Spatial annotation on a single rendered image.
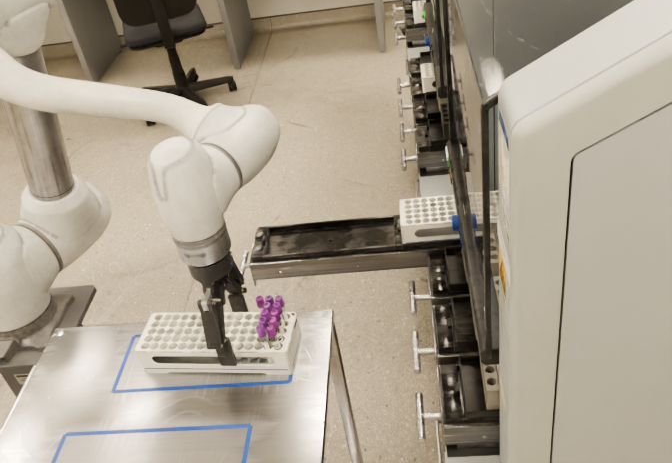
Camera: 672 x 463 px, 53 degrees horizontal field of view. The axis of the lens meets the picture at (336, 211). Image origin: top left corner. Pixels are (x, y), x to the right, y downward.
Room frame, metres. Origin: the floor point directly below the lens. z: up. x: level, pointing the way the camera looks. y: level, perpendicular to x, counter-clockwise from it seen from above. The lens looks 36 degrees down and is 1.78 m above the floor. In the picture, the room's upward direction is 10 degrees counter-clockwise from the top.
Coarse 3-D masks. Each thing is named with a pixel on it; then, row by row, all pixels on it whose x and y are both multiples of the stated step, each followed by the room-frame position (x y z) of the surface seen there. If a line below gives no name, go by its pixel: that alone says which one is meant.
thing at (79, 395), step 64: (320, 320) 0.97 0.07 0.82; (64, 384) 0.92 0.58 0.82; (128, 384) 0.89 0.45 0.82; (192, 384) 0.86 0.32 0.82; (256, 384) 0.83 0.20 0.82; (320, 384) 0.81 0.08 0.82; (0, 448) 0.80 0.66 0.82; (64, 448) 0.77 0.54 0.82; (128, 448) 0.75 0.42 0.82; (192, 448) 0.72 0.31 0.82; (256, 448) 0.70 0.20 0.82; (320, 448) 0.68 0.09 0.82
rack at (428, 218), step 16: (496, 192) 1.22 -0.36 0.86; (400, 208) 1.23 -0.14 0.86; (416, 208) 1.21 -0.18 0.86; (432, 208) 1.21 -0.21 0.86; (448, 208) 1.20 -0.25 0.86; (496, 208) 1.17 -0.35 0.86; (400, 224) 1.17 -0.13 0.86; (416, 224) 1.16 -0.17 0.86; (432, 224) 1.15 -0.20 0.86; (448, 224) 1.15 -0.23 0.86; (496, 224) 1.15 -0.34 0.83; (416, 240) 1.16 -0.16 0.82
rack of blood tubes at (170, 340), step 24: (240, 312) 0.96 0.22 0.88; (288, 312) 0.94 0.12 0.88; (144, 336) 0.95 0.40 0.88; (168, 336) 0.94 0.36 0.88; (192, 336) 0.92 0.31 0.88; (240, 336) 0.90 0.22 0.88; (288, 336) 0.88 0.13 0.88; (144, 360) 0.91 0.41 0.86; (168, 360) 0.93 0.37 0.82; (192, 360) 0.92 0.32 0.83; (216, 360) 0.91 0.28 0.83; (240, 360) 0.88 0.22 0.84; (264, 360) 0.88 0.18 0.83; (288, 360) 0.84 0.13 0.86
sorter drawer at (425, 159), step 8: (416, 128) 1.66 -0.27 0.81; (424, 128) 1.64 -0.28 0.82; (416, 136) 1.62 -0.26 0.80; (424, 136) 1.59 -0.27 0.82; (416, 144) 1.58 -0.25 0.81; (424, 144) 1.55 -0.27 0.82; (424, 152) 1.53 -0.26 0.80; (432, 152) 1.53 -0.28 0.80; (440, 152) 1.52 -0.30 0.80; (408, 160) 1.60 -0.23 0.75; (416, 160) 1.60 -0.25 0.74; (424, 160) 1.53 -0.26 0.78; (432, 160) 1.53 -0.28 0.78; (440, 160) 1.53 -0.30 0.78
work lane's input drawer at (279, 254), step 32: (288, 224) 1.31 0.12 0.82; (320, 224) 1.29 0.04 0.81; (352, 224) 1.28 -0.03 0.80; (384, 224) 1.26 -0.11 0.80; (256, 256) 1.21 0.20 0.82; (288, 256) 1.19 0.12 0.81; (320, 256) 1.18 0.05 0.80; (352, 256) 1.16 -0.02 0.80; (384, 256) 1.15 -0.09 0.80; (416, 256) 1.14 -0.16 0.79
